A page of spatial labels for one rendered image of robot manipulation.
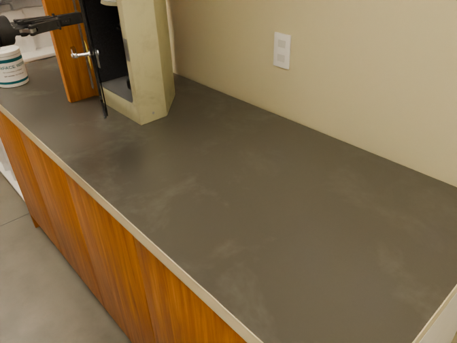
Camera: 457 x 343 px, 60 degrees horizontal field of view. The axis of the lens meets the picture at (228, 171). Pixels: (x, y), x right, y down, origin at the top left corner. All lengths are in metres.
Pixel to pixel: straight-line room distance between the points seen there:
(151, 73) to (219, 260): 0.75
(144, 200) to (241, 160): 0.31
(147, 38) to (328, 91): 0.60
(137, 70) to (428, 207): 0.94
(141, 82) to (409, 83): 0.82
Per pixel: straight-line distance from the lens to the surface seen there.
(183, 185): 1.08
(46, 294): 2.23
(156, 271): 1.09
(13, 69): 1.97
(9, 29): 1.22
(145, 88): 1.39
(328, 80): 1.32
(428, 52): 1.15
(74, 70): 1.68
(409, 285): 0.88
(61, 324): 2.08
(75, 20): 1.31
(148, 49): 1.37
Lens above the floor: 1.56
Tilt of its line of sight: 33 degrees down
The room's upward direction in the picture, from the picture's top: 2 degrees counter-clockwise
